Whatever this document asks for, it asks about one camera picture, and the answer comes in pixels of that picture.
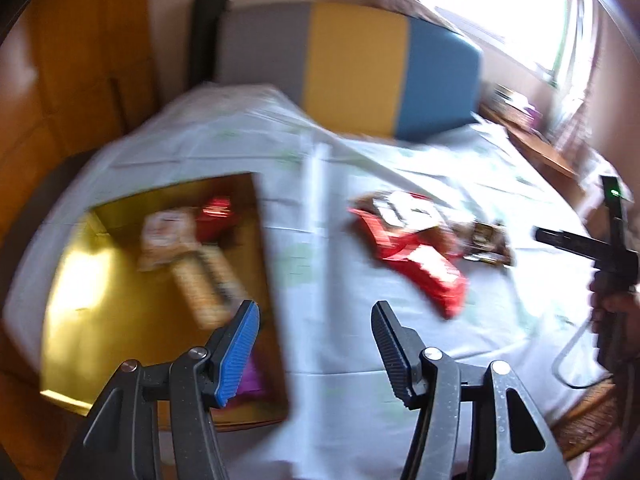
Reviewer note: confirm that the purple snack packet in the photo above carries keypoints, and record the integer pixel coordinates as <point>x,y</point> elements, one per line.
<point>252,380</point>

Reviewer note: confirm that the wooden cabinet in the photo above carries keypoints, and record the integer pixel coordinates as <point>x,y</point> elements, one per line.
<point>75,60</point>

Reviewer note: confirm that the beige pastry packet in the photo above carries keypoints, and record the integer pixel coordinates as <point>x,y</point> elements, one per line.
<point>167,235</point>

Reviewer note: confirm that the wooden side desk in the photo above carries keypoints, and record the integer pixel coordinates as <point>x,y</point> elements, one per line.
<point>545,155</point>

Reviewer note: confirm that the pink side curtain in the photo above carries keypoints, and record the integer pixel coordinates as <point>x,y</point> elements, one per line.
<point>580,110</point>

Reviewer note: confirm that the purple box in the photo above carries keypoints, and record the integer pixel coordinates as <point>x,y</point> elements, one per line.
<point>534,116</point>

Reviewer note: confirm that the gold tin box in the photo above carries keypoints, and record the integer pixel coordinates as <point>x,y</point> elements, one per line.
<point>100,320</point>

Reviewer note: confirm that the person's right hand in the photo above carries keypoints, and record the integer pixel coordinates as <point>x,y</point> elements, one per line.
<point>612,310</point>

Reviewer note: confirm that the sesame bar packet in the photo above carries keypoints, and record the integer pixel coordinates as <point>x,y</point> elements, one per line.
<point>445,237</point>

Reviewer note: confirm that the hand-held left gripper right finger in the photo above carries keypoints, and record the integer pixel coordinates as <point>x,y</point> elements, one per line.
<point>392,355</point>

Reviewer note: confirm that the wicker chair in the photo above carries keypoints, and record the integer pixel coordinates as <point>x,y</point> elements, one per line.
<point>590,420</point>

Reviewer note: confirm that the window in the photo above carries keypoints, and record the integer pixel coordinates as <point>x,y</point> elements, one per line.
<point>490,5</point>

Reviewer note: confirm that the grey yellow blue chair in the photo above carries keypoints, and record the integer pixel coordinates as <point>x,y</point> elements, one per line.
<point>350,70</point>

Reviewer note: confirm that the red snack packet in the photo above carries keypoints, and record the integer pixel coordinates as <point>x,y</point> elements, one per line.
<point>400,250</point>
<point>367,222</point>
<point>215,215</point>
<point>445,285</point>

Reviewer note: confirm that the brown white snack packet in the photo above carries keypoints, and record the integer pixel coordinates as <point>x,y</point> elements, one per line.
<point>405,207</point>

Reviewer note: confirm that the wafer biscuit packet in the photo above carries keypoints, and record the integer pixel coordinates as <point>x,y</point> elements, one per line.
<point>205,285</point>

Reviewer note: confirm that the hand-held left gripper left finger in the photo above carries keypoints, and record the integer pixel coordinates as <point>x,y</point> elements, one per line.
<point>235,355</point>

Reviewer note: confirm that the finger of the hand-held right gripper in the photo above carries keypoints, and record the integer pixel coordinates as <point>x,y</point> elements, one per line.
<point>565,241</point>

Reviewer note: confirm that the yellow snack packet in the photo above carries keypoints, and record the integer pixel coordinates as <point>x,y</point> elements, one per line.
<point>482,258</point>

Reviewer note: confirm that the patterned tissue box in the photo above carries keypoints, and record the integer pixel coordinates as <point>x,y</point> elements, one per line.
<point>510,102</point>

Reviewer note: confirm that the dark brown snack packet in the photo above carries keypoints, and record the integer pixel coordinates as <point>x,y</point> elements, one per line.
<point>487,237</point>

